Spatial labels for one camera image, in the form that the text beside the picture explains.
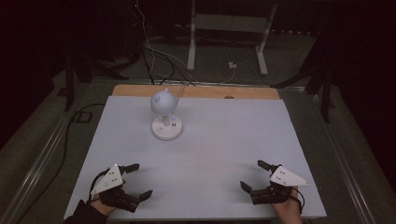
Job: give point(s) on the person's right hand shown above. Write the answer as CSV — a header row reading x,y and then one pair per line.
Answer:
x,y
289,211

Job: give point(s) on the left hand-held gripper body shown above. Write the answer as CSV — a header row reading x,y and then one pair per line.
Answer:
x,y
109,182

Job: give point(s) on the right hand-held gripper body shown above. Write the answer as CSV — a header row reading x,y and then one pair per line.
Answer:
x,y
288,179

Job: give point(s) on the black tripod stand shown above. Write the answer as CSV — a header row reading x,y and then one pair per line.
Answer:
x,y
70,84
325,93

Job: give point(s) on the white plug adapter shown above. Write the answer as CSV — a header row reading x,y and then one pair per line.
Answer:
x,y
232,65

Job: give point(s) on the black square floor plate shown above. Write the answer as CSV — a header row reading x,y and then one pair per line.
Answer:
x,y
84,116

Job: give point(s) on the person's left hand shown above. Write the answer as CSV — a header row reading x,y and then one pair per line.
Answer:
x,y
102,207

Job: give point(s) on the white round-headed table lamp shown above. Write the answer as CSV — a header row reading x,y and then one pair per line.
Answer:
x,y
164,104

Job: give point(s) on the white table mat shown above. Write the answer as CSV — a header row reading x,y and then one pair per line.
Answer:
x,y
218,155

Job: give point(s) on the white metal stand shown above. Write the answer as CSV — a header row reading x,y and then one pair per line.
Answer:
x,y
191,46

